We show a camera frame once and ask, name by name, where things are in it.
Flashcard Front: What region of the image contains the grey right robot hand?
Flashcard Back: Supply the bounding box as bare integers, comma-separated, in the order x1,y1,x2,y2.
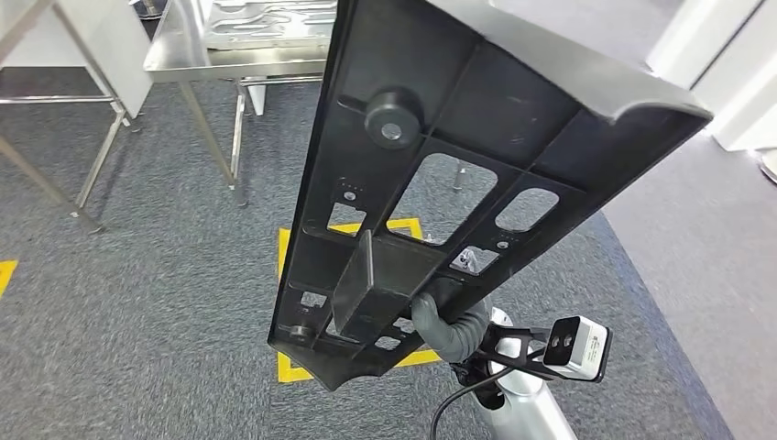
410,292,468,364

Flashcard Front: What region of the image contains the black plastic plate bracket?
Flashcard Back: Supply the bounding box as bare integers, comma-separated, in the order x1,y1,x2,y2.
268,0,715,393

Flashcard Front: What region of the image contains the stainless steel workbench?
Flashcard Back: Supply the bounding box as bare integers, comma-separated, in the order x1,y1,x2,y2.
143,0,468,208

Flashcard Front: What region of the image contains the yellow floor tape square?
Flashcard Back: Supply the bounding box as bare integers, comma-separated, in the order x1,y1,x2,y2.
277,217,443,385
0,259,19,300

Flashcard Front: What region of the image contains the stamped silver metal panel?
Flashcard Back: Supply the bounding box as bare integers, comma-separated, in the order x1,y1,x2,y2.
202,0,339,51

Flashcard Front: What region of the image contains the white display partition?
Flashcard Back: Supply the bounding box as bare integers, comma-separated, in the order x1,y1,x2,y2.
646,0,777,153

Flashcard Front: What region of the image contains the white cabinet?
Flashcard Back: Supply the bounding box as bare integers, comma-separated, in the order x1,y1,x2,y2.
0,0,154,119

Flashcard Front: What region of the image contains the stainless steel table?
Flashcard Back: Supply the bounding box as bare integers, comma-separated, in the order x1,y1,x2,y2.
0,0,132,235

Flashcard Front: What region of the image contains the black cable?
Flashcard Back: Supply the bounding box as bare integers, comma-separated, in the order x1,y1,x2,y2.
429,346,548,440

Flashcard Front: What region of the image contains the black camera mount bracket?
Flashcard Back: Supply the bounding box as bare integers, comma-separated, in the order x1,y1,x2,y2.
452,323,602,385

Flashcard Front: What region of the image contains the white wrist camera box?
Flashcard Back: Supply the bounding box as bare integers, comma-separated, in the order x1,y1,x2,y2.
542,315,613,384

